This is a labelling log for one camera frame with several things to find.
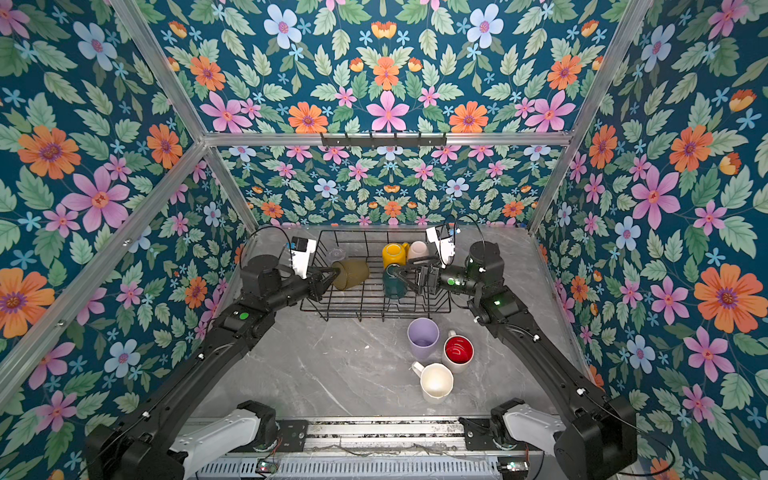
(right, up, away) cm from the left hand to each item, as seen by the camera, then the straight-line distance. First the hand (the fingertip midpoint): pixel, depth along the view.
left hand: (341, 265), depth 70 cm
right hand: (+15, 0, -4) cm, 16 cm away
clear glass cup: (-8, +2, +26) cm, 27 cm away
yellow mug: (+12, +3, +26) cm, 29 cm away
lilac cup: (+21, -21, +15) cm, 33 cm away
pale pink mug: (+20, +4, +26) cm, 33 cm away
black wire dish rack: (+7, -3, +5) cm, 9 cm away
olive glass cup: (+2, -2, +3) cm, 5 cm away
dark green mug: (+12, -7, +22) cm, 26 cm away
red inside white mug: (+31, -26, +15) cm, 43 cm away
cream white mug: (+24, -33, +12) cm, 42 cm away
